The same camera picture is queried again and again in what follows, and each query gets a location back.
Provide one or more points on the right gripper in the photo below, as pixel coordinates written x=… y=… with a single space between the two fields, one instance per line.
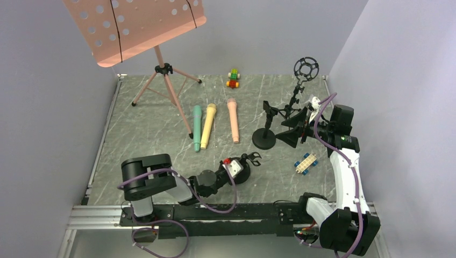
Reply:
x=304 y=124

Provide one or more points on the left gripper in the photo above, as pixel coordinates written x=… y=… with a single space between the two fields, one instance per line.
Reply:
x=246 y=160

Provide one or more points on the yellow toy microphone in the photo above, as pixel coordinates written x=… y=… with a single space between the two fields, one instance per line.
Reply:
x=210 y=113

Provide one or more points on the black mic stand with clip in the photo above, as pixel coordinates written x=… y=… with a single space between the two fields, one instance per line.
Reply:
x=264 y=138

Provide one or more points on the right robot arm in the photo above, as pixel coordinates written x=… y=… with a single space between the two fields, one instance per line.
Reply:
x=349 y=227

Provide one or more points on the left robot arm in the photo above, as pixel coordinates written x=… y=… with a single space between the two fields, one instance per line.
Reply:
x=147 y=176

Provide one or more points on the pink music stand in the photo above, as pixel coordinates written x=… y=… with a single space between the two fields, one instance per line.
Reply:
x=116 y=31

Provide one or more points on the beige blue brick car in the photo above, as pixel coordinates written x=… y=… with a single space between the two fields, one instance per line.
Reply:
x=302 y=167

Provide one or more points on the pink toy microphone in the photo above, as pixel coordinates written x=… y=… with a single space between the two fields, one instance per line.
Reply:
x=232 y=107

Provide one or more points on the green toy microphone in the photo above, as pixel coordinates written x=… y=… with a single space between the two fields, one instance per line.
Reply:
x=197 y=129

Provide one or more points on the green red brick car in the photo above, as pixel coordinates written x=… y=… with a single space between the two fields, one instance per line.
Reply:
x=233 y=76

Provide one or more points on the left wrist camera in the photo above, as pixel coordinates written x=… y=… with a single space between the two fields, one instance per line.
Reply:
x=234 y=167

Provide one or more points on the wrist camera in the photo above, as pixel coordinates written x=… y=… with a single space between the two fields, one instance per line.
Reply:
x=234 y=167
x=313 y=104

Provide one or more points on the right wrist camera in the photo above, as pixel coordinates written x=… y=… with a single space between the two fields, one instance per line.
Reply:
x=313 y=104

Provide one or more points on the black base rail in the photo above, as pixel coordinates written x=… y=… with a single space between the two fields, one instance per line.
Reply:
x=173 y=220

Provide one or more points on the black shock-mount boom stand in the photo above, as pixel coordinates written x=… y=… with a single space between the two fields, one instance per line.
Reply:
x=305 y=69

